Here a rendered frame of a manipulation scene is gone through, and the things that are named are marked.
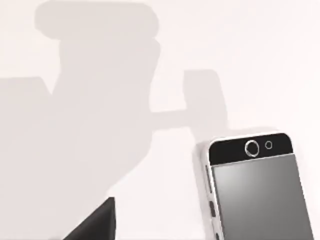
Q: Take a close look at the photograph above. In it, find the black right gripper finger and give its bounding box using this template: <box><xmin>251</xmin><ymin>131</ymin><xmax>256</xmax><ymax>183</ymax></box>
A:
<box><xmin>61</xmin><ymin>196</ymin><xmax>117</xmax><ymax>240</ymax></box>

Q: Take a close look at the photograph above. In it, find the white and grey smartphone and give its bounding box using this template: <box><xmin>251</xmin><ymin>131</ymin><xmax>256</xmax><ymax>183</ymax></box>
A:
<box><xmin>192</xmin><ymin>132</ymin><xmax>316</xmax><ymax>240</ymax></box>

